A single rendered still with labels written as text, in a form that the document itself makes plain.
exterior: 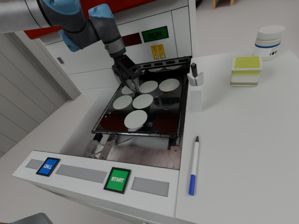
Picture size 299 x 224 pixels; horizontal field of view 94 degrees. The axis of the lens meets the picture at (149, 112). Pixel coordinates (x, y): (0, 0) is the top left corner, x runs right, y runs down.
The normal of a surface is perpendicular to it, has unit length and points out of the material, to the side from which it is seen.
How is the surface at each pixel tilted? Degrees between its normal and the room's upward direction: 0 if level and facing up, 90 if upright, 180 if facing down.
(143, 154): 0
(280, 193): 0
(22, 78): 90
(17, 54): 90
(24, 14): 92
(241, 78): 90
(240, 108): 0
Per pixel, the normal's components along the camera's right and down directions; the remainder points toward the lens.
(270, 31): -0.27, -0.68
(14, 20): 0.33, 0.84
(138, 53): -0.24, 0.73
